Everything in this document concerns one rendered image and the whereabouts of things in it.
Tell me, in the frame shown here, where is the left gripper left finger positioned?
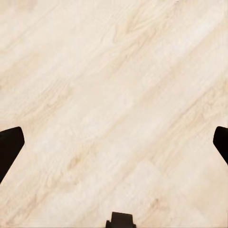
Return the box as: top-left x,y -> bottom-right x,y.
0,126 -> 25,184

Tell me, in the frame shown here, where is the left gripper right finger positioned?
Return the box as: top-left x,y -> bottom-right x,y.
213,126 -> 228,165

